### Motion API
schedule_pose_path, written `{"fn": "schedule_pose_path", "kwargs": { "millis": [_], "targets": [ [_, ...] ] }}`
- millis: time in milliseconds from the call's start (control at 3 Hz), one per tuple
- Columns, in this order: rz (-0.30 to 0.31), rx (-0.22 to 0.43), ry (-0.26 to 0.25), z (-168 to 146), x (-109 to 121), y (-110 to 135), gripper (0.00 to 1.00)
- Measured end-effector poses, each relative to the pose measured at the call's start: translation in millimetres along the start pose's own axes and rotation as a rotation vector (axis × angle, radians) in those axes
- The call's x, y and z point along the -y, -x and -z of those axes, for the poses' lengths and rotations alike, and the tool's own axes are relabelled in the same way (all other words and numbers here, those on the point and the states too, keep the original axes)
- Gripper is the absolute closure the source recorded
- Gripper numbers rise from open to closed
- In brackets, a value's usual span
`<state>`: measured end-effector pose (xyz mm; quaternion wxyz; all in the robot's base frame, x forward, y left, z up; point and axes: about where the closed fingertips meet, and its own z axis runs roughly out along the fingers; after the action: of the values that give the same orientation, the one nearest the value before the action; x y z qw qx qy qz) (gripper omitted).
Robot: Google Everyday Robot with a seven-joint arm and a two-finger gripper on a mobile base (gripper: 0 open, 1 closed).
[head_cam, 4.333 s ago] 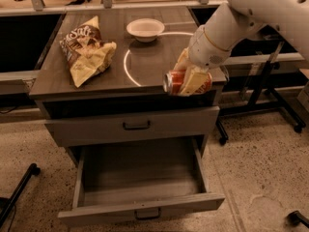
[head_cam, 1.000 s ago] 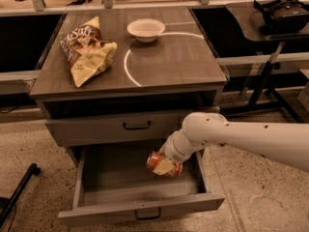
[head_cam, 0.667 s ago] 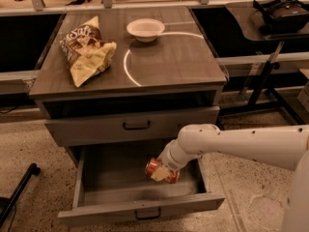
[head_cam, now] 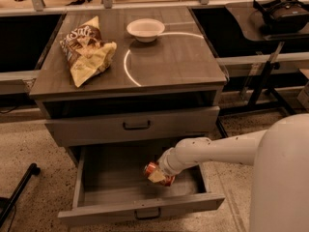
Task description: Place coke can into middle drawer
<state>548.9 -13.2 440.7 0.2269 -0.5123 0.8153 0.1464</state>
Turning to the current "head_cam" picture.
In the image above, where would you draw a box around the black floor stand leg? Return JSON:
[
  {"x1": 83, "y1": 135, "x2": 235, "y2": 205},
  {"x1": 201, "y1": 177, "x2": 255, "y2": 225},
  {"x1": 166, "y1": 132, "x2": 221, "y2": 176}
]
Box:
[{"x1": 0, "y1": 163, "x2": 41, "y2": 227}]

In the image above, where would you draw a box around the red coke can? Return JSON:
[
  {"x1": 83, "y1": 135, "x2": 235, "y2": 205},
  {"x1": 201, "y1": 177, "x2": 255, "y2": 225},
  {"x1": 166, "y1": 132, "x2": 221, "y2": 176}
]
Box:
[{"x1": 144, "y1": 161, "x2": 175, "y2": 187}]

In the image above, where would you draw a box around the open lower grey drawer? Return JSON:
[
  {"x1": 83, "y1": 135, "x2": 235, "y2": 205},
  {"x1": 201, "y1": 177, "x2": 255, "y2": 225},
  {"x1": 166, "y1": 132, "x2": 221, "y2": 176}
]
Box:
[{"x1": 58, "y1": 139, "x2": 225, "y2": 227}]

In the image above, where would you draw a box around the brown yellow chip bag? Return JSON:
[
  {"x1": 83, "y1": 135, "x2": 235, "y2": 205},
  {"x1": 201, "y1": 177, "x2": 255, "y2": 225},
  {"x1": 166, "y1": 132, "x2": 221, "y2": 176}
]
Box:
[{"x1": 60, "y1": 16, "x2": 117, "y2": 87}]

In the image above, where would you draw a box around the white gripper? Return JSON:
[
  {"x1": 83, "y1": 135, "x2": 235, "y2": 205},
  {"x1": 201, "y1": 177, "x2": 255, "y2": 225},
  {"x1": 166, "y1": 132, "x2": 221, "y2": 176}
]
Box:
[{"x1": 148, "y1": 148, "x2": 184, "y2": 183}]

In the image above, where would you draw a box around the closed upper grey drawer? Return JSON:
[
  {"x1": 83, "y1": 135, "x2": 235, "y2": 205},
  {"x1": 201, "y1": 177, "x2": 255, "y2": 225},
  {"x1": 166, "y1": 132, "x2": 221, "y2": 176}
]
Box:
[{"x1": 45, "y1": 106, "x2": 219, "y2": 147}]

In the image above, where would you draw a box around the white paper bowl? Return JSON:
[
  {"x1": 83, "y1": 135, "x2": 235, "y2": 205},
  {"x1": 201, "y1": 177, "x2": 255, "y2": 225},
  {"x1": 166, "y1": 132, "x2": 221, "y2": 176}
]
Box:
[{"x1": 126, "y1": 18, "x2": 165, "y2": 43}]

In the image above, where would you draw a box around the dark side table stand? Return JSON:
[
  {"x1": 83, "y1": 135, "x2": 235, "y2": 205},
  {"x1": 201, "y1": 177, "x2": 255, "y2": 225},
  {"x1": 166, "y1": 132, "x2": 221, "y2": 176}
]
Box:
[{"x1": 215, "y1": 1, "x2": 309, "y2": 140}]

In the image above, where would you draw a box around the grey wooden drawer cabinet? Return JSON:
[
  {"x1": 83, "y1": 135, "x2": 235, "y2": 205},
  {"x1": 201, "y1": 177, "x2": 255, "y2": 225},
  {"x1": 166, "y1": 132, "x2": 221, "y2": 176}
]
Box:
[{"x1": 28, "y1": 6, "x2": 228, "y2": 228}]

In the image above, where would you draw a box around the black VR headset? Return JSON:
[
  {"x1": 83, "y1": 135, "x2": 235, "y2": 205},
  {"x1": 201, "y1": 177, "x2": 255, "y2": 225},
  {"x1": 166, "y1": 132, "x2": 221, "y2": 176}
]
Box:
[{"x1": 253, "y1": 0, "x2": 309, "y2": 34}]

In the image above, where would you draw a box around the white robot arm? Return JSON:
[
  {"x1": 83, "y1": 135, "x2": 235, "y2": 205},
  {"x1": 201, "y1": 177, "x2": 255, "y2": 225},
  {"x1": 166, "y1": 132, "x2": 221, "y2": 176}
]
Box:
[{"x1": 145, "y1": 113, "x2": 309, "y2": 232}]

